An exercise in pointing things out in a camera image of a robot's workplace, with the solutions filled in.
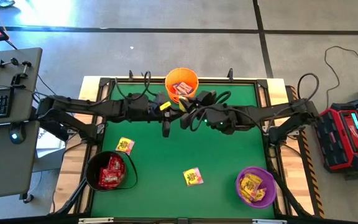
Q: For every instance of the grey desk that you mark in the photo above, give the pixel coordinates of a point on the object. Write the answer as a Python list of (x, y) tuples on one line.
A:
[(5, 174)]

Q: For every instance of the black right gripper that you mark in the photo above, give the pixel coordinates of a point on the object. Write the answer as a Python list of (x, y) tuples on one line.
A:
[(225, 119)]

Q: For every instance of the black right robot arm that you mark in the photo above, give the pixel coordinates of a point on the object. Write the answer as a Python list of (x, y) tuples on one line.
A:
[(275, 113)]

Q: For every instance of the black plastic bucket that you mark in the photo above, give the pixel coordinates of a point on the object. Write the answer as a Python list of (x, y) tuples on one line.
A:
[(93, 165)]

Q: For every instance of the black desk foot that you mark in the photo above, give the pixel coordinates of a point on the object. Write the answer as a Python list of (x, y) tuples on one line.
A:
[(26, 198)]

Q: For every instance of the orange pumpkin face bucket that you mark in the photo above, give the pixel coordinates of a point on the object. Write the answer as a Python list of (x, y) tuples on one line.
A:
[(170, 84)]

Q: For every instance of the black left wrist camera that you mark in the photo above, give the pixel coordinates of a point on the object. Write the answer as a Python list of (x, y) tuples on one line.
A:
[(158, 97)]

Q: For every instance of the yellow black hazard strip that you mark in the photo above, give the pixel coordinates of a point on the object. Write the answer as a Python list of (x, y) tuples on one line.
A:
[(313, 186)]

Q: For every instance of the black frame clamp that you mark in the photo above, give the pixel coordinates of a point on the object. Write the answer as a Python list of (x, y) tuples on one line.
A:
[(130, 74), (230, 73)]

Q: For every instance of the yellow tape tag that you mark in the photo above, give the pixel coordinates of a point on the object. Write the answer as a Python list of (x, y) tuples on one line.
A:
[(165, 105)]

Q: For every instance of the red black tool box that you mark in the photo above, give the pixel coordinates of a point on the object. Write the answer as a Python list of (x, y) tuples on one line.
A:
[(353, 137)]

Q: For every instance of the black computer mouse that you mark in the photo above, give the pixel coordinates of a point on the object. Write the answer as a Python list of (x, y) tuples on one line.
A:
[(18, 137)]

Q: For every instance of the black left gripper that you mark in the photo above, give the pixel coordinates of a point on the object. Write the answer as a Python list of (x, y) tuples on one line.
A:
[(157, 113)]

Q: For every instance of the green table mat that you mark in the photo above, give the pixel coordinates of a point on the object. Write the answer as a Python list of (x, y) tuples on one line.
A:
[(166, 193)]

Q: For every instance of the purple plastic bucket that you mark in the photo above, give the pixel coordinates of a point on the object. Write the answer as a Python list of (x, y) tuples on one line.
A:
[(269, 199)]

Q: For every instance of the black table frame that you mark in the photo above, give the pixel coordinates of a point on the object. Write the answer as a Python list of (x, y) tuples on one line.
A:
[(259, 81)]

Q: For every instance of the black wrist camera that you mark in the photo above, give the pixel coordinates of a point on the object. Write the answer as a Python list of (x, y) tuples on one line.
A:
[(207, 97), (158, 97)]

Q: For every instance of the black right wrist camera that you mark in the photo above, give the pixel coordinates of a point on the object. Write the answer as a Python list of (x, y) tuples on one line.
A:
[(207, 97)]

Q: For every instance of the yellow Sour Patch pack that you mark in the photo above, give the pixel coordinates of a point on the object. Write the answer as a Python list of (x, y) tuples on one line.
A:
[(244, 193), (250, 183), (193, 176), (125, 145), (259, 194), (182, 105)]

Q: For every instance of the red Skittles candy pack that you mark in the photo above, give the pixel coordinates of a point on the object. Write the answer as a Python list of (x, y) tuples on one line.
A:
[(118, 162), (109, 179)]

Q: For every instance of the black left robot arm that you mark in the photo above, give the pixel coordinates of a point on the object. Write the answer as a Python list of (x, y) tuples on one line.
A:
[(89, 107)]

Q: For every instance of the metal table bracket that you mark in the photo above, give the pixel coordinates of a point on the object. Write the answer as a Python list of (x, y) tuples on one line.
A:
[(269, 221), (95, 220)]

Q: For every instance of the white blue candy bar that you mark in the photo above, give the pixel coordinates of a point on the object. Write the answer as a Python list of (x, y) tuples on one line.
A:
[(177, 88), (186, 88)]

